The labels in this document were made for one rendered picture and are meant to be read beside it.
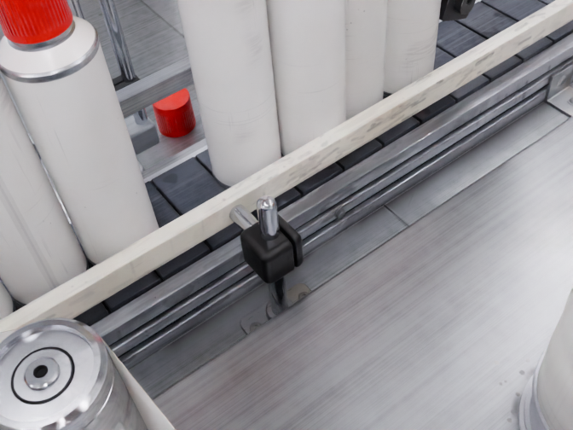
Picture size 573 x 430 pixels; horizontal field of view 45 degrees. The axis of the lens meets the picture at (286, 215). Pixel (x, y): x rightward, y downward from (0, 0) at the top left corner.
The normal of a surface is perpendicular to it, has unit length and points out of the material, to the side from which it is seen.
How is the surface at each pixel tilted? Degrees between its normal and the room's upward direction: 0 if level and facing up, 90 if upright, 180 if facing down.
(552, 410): 93
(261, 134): 90
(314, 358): 0
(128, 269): 90
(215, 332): 0
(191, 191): 0
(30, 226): 90
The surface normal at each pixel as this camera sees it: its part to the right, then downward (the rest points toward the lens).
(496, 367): -0.07, -0.65
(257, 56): 0.68, 0.53
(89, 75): 0.83, 0.39
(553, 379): -1.00, 0.05
